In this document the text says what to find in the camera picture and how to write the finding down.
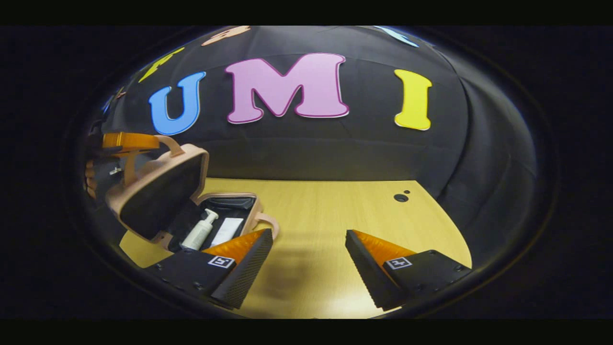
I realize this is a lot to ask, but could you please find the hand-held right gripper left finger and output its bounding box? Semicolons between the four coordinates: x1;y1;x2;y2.
144;228;274;310

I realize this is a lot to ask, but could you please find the white pump bottle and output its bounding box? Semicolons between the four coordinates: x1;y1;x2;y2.
180;208;219;251

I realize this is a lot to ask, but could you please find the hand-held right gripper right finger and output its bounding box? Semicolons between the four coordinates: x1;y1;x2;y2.
345;229;473;312

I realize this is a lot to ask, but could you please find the white skin care tube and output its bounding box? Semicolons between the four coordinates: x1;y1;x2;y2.
209;217;245;248

